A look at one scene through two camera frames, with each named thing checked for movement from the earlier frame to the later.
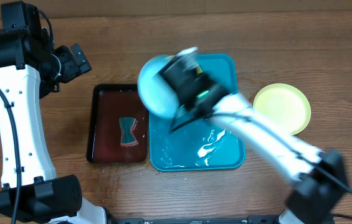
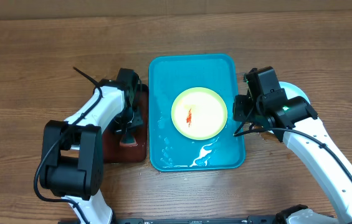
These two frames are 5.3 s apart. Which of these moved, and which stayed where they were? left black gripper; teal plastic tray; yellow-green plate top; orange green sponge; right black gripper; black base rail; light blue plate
Moved: yellow-green plate top; left black gripper; light blue plate; right black gripper
Stayed: black base rail; orange green sponge; teal plastic tray
